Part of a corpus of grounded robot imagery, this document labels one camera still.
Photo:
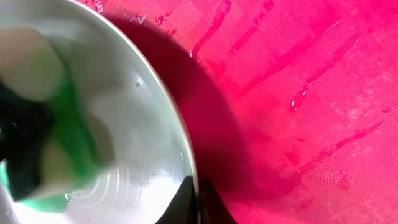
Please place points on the green dish sponge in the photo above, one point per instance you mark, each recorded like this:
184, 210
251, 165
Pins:
49, 147

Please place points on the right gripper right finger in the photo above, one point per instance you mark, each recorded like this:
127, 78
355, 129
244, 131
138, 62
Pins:
212, 208

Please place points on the red plastic serving tray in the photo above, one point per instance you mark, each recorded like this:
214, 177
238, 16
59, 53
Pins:
291, 105

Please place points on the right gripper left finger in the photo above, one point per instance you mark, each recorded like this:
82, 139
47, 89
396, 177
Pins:
182, 208

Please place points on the light blue plate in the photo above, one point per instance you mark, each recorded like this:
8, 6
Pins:
119, 88

